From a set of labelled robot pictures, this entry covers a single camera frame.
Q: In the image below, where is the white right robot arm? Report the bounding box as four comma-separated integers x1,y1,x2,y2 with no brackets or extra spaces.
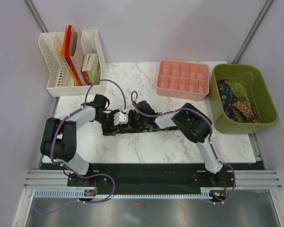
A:
132,101,227,186

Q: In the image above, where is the pink divided organizer tray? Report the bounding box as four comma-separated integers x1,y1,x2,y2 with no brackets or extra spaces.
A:
156,60,210,101

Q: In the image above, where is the aluminium frame rail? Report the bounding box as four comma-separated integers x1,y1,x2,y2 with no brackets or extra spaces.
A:
24,170,281,190

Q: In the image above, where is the orange folder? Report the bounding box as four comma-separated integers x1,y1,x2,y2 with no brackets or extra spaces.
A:
60,25,82,86

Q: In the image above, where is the olive green plastic bin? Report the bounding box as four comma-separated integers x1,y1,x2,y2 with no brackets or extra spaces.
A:
209,64,278,134

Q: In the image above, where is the green book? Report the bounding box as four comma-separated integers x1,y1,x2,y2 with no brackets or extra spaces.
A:
86,53,101,84

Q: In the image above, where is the navy floral tie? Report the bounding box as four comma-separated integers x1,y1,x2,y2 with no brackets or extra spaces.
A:
217,80,238,122

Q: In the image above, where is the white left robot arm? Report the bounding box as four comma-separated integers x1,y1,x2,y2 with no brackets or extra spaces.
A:
40,95,120,186

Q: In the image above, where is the left aluminium corner post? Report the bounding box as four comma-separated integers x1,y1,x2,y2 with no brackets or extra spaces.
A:
23,0,48,33

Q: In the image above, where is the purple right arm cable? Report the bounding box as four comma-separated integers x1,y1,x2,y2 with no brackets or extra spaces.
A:
130,91,237,206

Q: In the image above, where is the red folder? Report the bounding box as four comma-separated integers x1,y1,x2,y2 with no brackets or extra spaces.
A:
65,25,86,86

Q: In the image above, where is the red book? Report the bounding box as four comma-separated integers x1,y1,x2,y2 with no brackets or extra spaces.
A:
81,54,92,86

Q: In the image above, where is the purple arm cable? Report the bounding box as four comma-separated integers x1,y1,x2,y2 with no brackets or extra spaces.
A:
51,79,127,205
130,91,237,206

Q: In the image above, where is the right aluminium corner post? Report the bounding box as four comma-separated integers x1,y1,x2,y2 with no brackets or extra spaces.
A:
231,0,275,64

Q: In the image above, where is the black gold floral tie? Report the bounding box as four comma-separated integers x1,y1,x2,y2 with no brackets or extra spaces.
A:
115,125,178,134

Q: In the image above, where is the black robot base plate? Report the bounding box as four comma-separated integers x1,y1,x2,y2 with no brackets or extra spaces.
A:
39,162,267,196

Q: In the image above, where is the aluminium corner post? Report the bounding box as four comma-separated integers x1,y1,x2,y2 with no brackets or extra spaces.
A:
23,0,48,33
231,0,275,64

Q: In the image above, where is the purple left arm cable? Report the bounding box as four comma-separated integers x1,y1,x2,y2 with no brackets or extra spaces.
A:
51,79,127,205

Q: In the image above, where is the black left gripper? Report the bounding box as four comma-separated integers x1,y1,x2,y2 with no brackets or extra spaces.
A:
95,109,120,136

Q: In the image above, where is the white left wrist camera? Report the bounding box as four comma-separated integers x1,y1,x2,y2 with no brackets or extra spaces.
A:
114,110,129,125

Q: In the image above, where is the beige cardboard folder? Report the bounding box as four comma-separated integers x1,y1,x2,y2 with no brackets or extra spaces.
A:
70,28,86,86

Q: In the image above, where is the brown floral tie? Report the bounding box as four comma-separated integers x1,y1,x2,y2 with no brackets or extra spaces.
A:
230,100,260,123

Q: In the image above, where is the slotted cable duct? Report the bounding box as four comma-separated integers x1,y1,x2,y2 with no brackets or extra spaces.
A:
34,189,212,199

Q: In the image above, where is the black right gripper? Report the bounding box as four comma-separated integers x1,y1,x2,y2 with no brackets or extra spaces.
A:
120,110,148,131

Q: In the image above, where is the white plastic file rack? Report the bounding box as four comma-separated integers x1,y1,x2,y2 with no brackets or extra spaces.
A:
38,29,107,97

